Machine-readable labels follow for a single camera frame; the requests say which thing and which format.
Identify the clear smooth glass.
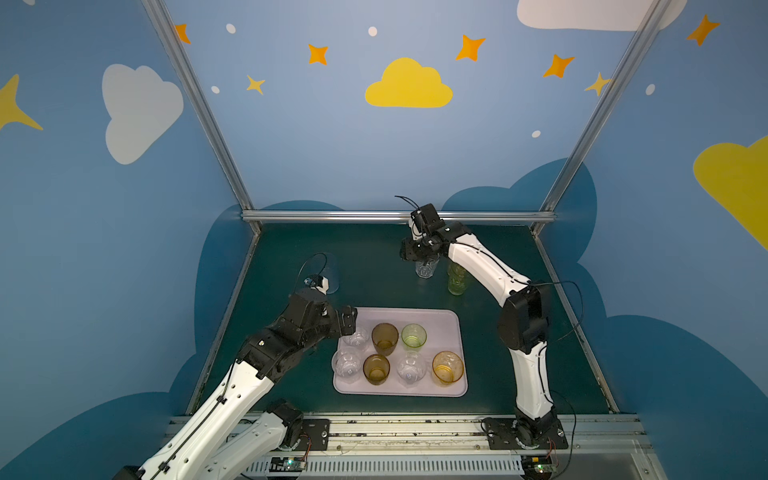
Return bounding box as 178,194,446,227
415,258,439,279

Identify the tall green glass front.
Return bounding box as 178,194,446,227
447,262,467,296

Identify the clear faceted glass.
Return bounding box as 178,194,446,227
396,352,427,387
340,327,370,351
331,349,363,383

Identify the frosted blue tall cup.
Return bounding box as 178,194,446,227
321,252,340,295

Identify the dark amber dimpled glass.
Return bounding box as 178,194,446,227
363,354,391,385
371,322,400,357

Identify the pale green small glass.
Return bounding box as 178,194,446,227
400,323,428,350

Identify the lilac plastic tray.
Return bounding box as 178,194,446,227
333,307,468,398

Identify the yellow amber smooth glass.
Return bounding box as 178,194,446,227
432,350,465,385

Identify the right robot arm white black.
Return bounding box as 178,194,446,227
401,218,560,448

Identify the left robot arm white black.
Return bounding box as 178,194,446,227
115,288,358,479

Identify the left green circuit board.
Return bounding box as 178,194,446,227
268,457,307,475

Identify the green circuit board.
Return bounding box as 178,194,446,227
521,456,557,480
268,457,307,475

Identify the right green circuit board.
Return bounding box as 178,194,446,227
521,456,557,480

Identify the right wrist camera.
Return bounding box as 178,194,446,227
409,203,445,239

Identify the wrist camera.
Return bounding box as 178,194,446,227
303,274,330,294
409,203,445,239

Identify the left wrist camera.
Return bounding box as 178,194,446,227
303,274,330,294

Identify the aluminium frame horizontal bar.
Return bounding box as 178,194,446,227
241,210,556,225

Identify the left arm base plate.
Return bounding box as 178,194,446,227
280,418,330,452

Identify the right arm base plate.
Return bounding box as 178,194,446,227
481,417,569,450

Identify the aluminium rail front base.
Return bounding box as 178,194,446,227
146,412,667,480

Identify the aluminium frame right post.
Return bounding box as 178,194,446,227
531,0,672,238

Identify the aluminium frame post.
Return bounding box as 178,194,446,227
141,0,262,236
531,0,672,238

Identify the aluminium frame left post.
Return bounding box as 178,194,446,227
141,0,262,236

